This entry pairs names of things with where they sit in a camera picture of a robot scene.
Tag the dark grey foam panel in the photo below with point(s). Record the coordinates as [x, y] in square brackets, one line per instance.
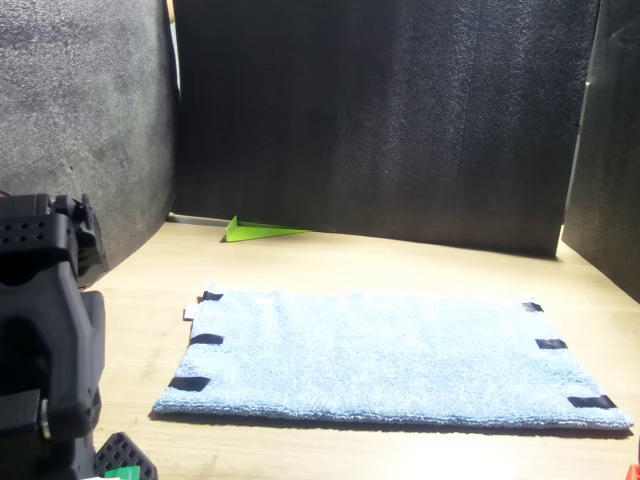
[375, 125]
[610, 175]
[75, 100]

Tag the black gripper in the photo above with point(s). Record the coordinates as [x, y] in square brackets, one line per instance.
[87, 240]

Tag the green table clamp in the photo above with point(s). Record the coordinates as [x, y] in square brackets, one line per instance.
[122, 472]

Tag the lime green triangular bracket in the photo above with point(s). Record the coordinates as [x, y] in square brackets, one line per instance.
[245, 232]

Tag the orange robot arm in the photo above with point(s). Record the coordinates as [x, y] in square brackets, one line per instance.
[635, 474]

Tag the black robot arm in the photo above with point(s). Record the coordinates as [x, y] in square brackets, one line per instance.
[50, 350]

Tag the light blue towel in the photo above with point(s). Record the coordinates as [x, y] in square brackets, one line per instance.
[380, 360]

